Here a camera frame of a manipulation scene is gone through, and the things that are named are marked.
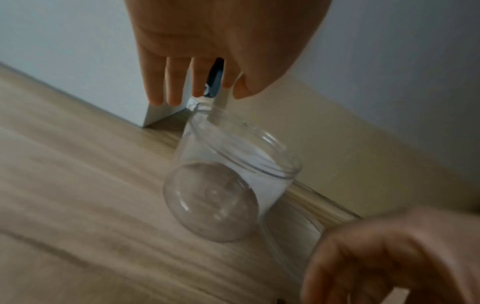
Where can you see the person's left hand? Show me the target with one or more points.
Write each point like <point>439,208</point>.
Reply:
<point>225,29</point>

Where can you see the person's right hand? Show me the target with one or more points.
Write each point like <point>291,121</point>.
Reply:
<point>405,255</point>

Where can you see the large clear round lid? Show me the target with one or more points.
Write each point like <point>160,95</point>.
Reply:
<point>292,237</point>

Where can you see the large clear plastic jar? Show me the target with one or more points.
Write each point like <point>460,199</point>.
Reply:
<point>225,166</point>

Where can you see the grey and tan partition board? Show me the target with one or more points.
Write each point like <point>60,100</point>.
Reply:
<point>375,118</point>

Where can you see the white cardboard box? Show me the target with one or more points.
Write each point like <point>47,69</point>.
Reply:
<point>75,44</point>

